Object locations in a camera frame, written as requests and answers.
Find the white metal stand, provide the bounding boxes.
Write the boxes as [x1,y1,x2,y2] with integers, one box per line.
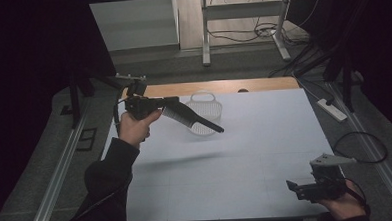
[198,0,297,67]

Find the white table cover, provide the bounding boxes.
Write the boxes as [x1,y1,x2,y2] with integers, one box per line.
[98,86,339,221]

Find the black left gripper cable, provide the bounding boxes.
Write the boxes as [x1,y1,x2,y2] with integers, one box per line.
[111,88,128,137]

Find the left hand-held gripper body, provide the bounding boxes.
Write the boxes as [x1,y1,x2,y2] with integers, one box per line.
[114,71,168,122]

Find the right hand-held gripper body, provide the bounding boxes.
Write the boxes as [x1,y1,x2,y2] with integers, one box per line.
[294,151,360,204]

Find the aluminium rail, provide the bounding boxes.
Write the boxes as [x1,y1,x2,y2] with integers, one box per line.
[326,78,392,221]
[20,94,102,221]

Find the dark comb with handle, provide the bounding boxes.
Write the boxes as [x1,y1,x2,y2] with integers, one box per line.
[162,98,225,137]

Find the black floor frame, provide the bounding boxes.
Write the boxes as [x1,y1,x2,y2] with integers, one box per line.
[75,127,99,153]

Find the white plastic basket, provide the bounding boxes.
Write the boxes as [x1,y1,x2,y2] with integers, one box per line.
[183,89,225,138]

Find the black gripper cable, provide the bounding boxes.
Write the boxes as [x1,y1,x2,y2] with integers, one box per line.
[331,129,390,167]
[111,88,128,137]

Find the white board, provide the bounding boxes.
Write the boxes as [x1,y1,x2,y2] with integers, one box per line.
[88,0,181,53]

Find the black stand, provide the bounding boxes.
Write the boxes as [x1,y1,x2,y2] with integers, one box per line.
[320,47,367,115]
[65,66,99,130]

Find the dark curtain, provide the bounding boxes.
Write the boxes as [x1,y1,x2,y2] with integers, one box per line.
[285,0,392,145]
[0,0,120,140]

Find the white power strip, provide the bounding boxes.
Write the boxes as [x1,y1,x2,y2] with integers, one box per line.
[317,97,349,124]

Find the person's left hand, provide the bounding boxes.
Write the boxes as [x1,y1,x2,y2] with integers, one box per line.
[117,108,166,151]

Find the black floor cables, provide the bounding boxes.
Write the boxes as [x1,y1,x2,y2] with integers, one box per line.
[205,0,329,48]

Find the wooden table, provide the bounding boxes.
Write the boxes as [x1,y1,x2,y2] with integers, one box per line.
[120,75,301,100]

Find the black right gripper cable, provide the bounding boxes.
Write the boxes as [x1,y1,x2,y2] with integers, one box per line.
[331,129,390,167]

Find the person's right hand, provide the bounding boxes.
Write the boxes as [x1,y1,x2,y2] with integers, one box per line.
[315,178,369,221]

